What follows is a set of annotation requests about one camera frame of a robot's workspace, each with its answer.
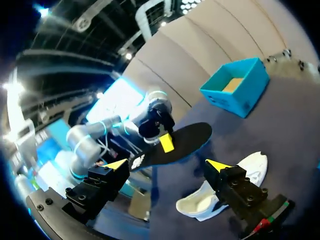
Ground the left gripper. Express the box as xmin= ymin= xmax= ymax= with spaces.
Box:
xmin=138 ymin=106 xmax=176 ymax=153

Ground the teal box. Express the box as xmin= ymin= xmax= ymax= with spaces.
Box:
xmin=199 ymin=57 xmax=271 ymax=119

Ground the white cable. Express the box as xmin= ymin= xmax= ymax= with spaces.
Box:
xmin=96 ymin=119 xmax=141 ymax=161

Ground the black insole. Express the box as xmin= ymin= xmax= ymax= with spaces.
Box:
xmin=128 ymin=121 xmax=213 ymax=172

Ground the white lace-up shoe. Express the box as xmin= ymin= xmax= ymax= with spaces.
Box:
xmin=175 ymin=150 xmax=269 ymax=222

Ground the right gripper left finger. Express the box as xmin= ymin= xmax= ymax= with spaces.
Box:
xmin=61 ymin=157 xmax=131 ymax=221

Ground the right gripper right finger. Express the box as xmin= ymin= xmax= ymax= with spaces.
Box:
xmin=204 ymin=159 xmax=271 ymax=227

